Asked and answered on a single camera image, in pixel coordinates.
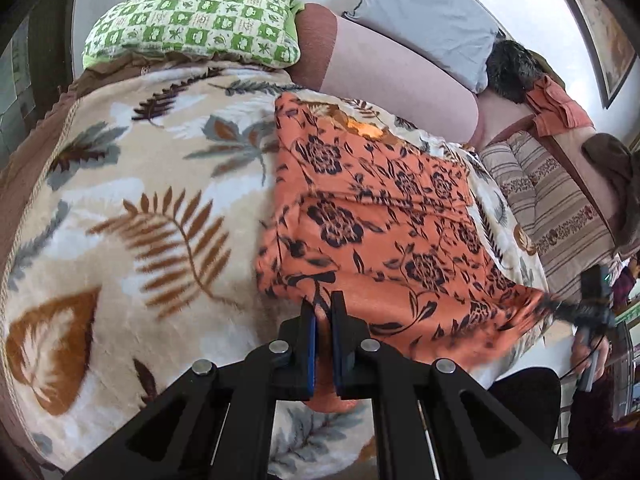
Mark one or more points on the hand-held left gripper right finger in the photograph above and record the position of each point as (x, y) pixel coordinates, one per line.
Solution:
(336, 360)

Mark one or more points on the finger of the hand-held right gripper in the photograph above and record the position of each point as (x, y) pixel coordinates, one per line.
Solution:
(565, 307)

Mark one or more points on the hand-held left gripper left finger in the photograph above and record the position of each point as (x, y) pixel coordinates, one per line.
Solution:
(312, 355)

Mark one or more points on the orange black floral garment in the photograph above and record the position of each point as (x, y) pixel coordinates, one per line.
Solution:
(400, 240)

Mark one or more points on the person's right forearm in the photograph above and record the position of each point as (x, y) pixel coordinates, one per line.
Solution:
(600, 420)

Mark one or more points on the person's right hand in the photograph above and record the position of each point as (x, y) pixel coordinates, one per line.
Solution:
(582, 360)

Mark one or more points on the large striped sofa cushion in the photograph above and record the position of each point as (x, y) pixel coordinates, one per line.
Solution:
(565, 220)

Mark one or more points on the dark brown cloth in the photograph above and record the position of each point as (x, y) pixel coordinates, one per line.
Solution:
(615, 180)

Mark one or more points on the pink sofa backrest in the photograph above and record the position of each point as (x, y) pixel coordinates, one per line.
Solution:
(565, 155)

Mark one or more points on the small striped cushion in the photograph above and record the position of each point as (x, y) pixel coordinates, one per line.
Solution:
(505, 175)

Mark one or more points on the salmon cloth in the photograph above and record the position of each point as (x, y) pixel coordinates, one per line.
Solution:
(555, 105)

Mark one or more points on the beige leaf print blanket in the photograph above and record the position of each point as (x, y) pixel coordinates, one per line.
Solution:
(150, 260)

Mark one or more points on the black furry cloth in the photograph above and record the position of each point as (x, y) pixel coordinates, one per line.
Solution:
(510, 70)

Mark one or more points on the dark framed picture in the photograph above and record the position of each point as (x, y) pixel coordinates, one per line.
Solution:
(600, 25)

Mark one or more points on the pink bolster pillow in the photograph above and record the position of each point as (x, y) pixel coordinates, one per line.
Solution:
(390, 75)

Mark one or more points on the grey pillow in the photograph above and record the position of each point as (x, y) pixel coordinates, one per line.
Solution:
(425, 15)

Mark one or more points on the green checked pillow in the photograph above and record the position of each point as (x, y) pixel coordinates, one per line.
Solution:
(200, 15)

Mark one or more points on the glass side panel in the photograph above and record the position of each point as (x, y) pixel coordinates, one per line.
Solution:
(15, 90)

